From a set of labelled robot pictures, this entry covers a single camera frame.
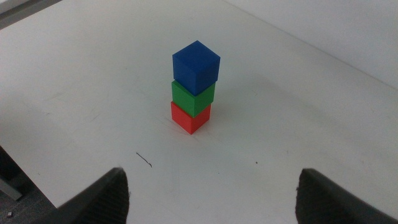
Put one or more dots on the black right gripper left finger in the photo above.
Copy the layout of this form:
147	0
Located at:
102	202

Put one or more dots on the red cube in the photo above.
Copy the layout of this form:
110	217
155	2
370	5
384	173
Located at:
186	119

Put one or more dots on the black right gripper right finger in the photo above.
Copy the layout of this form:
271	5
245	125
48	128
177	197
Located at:
323	205

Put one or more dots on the grey metal bar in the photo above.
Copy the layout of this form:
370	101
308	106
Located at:
9	189

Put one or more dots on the blue cube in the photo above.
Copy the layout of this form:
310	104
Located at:
196	68

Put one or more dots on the green cube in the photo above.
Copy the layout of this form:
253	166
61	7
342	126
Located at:
189	102

